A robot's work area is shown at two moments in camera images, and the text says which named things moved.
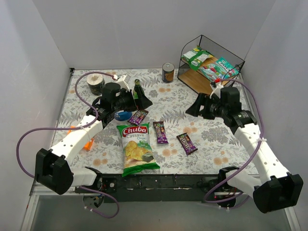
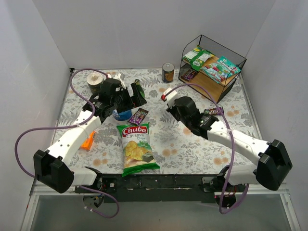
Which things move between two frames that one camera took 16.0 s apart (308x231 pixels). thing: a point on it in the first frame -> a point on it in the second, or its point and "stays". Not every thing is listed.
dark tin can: [168, 72] stays
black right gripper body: [204, 107] -> [172, 109]
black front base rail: [166, 187] stays
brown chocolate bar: [187, 145] -> [189, 74]
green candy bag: [195, 57] stays
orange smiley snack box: [87, 145] stays
